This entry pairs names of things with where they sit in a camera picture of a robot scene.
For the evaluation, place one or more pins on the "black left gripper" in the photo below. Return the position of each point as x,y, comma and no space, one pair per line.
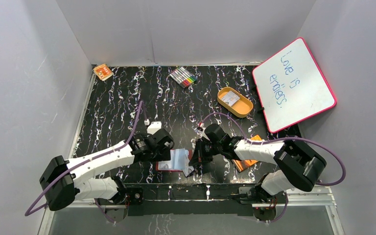
163,152

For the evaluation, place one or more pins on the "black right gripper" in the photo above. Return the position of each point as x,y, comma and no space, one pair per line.
199,157

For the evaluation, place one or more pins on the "silver VIP credit card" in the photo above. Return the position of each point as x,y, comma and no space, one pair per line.
186,168

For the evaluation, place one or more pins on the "red leather card holder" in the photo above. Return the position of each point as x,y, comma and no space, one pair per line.
176,160

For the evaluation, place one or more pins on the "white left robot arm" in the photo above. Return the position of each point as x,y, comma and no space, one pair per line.
65,181

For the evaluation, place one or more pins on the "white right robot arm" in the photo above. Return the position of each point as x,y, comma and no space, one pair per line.
300,166

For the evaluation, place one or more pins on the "white credit card in tray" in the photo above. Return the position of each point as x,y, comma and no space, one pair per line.
230,98

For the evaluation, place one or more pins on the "small orange card box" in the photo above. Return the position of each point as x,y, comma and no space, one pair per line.
103,72

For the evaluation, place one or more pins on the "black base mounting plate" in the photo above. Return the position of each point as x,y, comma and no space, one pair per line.
238,199

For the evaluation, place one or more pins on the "yellow oval tray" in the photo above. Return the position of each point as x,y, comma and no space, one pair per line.
240,109

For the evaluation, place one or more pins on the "pack of coloured markers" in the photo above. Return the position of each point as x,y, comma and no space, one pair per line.
183,77

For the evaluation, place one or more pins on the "pink framed whiteboard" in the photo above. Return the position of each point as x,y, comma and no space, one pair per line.
291,87

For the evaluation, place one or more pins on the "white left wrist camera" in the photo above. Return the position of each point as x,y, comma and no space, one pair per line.
154,127

